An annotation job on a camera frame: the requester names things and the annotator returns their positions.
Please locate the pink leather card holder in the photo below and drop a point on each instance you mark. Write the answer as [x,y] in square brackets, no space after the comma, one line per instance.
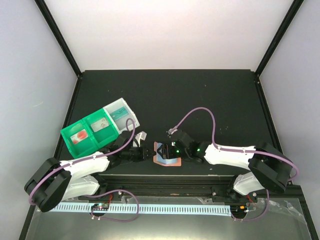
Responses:
[173,160]

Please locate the left black frame post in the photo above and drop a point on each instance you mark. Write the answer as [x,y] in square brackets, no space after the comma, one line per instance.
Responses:
[47,15]

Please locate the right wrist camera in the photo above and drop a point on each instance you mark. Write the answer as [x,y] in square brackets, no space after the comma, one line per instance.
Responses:
[172,130]

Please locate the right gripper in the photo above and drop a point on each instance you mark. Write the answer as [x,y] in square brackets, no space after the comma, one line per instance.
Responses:
[166,151]

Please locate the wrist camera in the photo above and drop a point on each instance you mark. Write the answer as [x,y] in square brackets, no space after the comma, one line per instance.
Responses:
[172,130]
[141,136]

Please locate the grey card in bin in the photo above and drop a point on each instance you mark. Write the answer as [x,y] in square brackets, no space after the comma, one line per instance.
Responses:
[99,124]

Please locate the green plastic bin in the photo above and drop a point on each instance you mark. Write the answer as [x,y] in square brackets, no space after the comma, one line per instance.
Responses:
[95,140]

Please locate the white slotted cable duct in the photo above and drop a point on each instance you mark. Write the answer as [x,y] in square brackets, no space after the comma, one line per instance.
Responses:
[161,209]

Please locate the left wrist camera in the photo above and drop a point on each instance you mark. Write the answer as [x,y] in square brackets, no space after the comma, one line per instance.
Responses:
[141,136]

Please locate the black frame post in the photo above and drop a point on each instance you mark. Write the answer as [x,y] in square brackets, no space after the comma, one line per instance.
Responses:
[47,15]
[283,27]

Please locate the red circle card in bin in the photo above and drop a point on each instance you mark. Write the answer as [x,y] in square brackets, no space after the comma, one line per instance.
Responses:
[79,136]

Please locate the right black frame post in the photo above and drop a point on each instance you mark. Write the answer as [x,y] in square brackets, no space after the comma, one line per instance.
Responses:
[283,27]

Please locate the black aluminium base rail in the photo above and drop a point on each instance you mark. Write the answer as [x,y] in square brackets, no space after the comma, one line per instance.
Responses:
[165,185]

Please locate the teal card in bin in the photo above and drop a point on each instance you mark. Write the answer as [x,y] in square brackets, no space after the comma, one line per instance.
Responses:
[120,114]

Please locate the white plastic bin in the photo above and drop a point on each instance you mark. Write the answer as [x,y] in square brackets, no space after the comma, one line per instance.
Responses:
[121,125]

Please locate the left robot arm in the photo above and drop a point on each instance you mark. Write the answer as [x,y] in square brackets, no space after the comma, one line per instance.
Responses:
[56,181]

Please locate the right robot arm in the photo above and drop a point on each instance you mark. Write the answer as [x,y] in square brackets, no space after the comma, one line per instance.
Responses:
[267,168]

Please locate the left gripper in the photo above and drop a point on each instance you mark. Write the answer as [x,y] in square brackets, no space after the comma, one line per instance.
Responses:
[143,153]

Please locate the small circuit board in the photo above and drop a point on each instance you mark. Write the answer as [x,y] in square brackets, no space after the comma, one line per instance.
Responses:
[100,207]

